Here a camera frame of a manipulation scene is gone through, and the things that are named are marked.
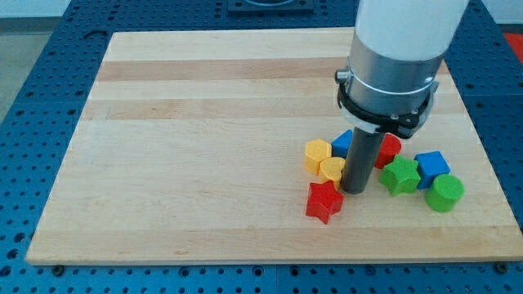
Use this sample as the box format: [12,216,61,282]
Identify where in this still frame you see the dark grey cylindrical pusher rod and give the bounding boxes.
[340,128,385,194]

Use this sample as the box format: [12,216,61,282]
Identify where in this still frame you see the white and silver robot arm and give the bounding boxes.
[334,0,469,194]

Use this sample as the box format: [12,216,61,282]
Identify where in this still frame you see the yellow heart block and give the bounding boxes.
[318,157,346,190]

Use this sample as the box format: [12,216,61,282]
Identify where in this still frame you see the blue triangular block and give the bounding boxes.
[331,129,353,158]

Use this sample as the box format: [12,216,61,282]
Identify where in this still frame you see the red round block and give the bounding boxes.
[374,134,402,169]

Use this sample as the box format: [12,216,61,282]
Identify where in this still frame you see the yellow hexagon block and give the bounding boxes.
[304,139,332,175]

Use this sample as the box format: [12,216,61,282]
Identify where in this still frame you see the green star block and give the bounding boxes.
[379,154,421,196]

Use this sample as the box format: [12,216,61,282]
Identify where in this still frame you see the red star block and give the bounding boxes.
[306,181,344,225]

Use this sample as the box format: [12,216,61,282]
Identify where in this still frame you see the blue cube block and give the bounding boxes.
[414,151,450,189]

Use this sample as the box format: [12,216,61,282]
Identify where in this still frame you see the green cylinder block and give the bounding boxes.
[425,174,465,212]

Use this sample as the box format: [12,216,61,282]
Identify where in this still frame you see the light wooden board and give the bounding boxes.
[25,28,522,265]

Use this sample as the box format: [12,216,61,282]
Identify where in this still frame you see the dark mounting plate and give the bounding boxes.
[226,0,315,16]

